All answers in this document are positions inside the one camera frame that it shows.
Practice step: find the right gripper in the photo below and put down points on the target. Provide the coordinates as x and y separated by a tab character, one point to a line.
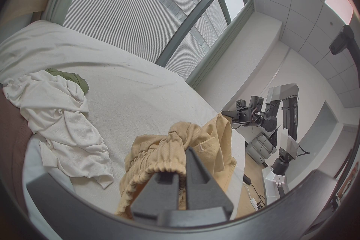
243	116

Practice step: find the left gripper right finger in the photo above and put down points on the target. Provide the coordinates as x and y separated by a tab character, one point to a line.
201	185

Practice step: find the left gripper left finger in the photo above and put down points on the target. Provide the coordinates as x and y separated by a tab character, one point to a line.
157	194

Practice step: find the yellow shorts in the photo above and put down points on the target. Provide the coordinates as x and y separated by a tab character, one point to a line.
208	146

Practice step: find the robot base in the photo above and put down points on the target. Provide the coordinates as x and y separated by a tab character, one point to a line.
274	185

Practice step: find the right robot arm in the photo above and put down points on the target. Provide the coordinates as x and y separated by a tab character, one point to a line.
289	118

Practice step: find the bed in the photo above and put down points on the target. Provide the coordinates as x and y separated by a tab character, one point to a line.
135	92

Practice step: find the black power adapter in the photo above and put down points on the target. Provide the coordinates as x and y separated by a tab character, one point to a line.
247	179

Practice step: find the white power strip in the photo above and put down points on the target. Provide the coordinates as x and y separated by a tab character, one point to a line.
254	201

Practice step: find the white garment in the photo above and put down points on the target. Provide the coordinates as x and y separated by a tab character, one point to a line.
70	132

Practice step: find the window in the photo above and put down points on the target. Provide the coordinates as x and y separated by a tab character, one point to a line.
135	8

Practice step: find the olive green garment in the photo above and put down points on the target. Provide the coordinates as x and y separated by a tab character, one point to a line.
74	78

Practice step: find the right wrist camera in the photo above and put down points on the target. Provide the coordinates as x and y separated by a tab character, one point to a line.
240	104

